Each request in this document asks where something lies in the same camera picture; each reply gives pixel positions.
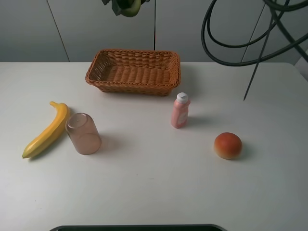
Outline translucent pink plastic cup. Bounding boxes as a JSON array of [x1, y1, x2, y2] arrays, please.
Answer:
[[65, 113, 102, 155]]

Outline halved avocado with pit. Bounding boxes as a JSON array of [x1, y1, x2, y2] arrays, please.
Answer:
[[121, 0, 141, 17]]

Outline yellow banana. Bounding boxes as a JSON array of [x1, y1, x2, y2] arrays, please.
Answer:
[[22, 102, 70, 159]]

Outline black looped cable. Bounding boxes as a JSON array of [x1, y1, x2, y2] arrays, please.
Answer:
[[201, 0, 308, 67]]

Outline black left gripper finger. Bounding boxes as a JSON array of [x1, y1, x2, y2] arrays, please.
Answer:
[[112, 0, 122, 16]]

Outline brown wicker basket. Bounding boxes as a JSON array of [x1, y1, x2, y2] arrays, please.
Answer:
[[85, 49, 181, 96]]

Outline pink bottle white cap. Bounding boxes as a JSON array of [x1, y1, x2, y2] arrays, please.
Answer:
[[171, 92, 190, 128]]

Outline round orange-red bread bun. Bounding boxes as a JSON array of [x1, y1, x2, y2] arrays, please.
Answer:
[[214, 132, 243, 160]]

